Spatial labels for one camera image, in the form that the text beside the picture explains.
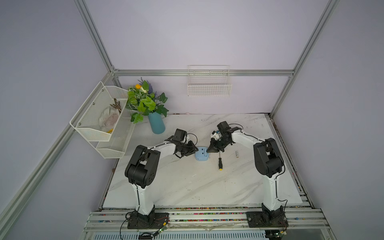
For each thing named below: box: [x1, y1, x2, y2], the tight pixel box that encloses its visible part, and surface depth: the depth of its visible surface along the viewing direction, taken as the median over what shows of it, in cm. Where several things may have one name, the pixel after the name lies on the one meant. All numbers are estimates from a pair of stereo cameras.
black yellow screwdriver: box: [218, 152, 223, 171], surface depth 95 cm
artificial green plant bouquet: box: [125, 77, 169, 124], surface depth 85 cm
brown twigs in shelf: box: [110, 98, 122, 113], surface depth 84 cm
